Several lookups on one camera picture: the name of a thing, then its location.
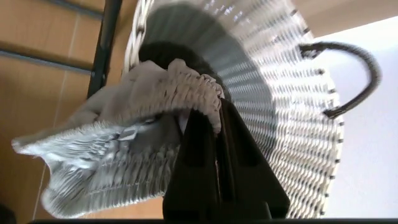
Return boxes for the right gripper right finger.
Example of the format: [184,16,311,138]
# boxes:
[216,98,292,219]

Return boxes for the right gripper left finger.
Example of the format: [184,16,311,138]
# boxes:
[162,107,223,221]

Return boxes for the pale grey shorts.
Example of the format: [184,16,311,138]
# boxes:
[11,57,226,219]

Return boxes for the white laundry basket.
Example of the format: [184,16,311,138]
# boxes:
[123,0,383,219]

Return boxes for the black clothes rack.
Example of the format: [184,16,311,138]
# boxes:
[0,0,124,99]

